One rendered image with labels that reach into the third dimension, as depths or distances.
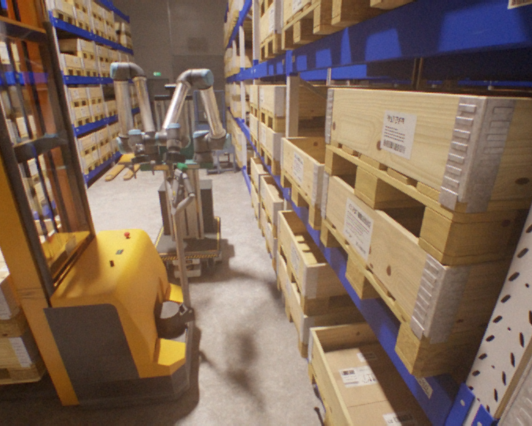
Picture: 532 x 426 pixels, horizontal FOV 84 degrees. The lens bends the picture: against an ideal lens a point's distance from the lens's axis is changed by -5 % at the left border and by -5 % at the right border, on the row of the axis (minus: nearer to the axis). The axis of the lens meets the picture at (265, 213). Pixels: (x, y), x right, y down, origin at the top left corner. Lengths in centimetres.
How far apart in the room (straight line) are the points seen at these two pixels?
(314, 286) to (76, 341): 134
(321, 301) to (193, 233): 193
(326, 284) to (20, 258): 158
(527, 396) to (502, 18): 64
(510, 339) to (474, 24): 62
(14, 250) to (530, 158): 195
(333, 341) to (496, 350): 126
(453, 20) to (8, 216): 181
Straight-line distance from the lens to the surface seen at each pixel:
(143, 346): 199
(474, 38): 80
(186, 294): 228
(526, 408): 68
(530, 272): 70
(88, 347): 206
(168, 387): 223
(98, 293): 182
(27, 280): 196
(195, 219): 332
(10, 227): 184
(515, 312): 74
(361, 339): 201
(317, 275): 176
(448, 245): 74
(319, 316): 194
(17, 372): 235
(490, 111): 67
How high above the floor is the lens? 187
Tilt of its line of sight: 23 degrees down
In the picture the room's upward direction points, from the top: straight up
